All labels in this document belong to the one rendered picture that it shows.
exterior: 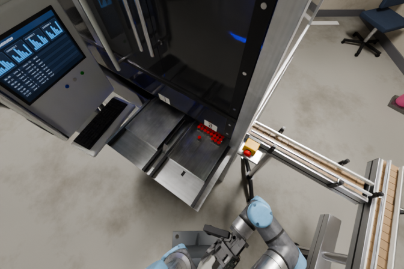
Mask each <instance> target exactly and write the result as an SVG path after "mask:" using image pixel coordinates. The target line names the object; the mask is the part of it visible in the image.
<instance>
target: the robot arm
mask: <svg viewBox="0 0 404 269"><path fill-rule="evenodd" d="M232 224H233V225H231V226H230V229H231V230H232V233H230V232H229V231H226V230H223V229H219V228H216V227H213V226H212V225H206V224H205V225H204V228H203V231H204V232H206V234H207V235H213V236H215V237H218V238H219V239H217V240H216V241H215V242H214V243H213V244H212V245H211V246H210V247H209V248H208V249H207V250H206V252H205V253H204V255H203V257H202V258H201V261H200V263H199V265H198V268H196V266H195V264H194V262H193V260H192V258H191V256H190V254H189V252H188V250H187V248H186V247H185V245H184V244H179V245H177V246H175V247H173V248H172V249H171V250H169V251H168V252H167V253H166V254H164V256H163V257H161V260H158V261H156V262H154V263H152V264H151V265H149V266H148V267H147V268H145V269H218V267H219V266H220V265H221V266H222V267H223V268H224V269H234V268H235V266H237V264H238V263H239V261H240V258H239V257H240V254H241V252H242V251H243V250H244V248H248V246H249V244H248V243H247V242H246V239H249V237H250V236H251V234H252V233H253V232H254V231H255V230H257V231H258V233H259V234H260V235H261V237H262V239H263V240H264V241H265V243H266V244H267V246H268V249H267V251H265V253H264V254H263V255H262V256H261V257H260V259H259V260H258V261H257V262H256V263H255V264H254V265H253V266H252V267H251V269H306V266H307V261H306V259H305V258H304V256H303V254H302V253H301V252H300V250H299V248H298V246H296V245H295V243H294V242H293V241H292V239H291V238H290V237H289V236H288V234H287V233H286V232H285V230H284V229H283V227H282V226H281V225H280V223H279V222H278V220H277V219H276V218H275V217H274V215H273V214H272V211H271V208H270V206H269V205H268V203H267V202H266V201H264V200H263V199H262V198H261V197H259V196H255V197H254V198H253V199H251V200H250V203H249V204H248V205H247V206H246V207H245V208H244V210H243V211H242V212H241V213H240V214H239V215H238V217H237V218H236V219H235V220H234V222H233V223H232ZM213 254H215V255H213Z"/></svg>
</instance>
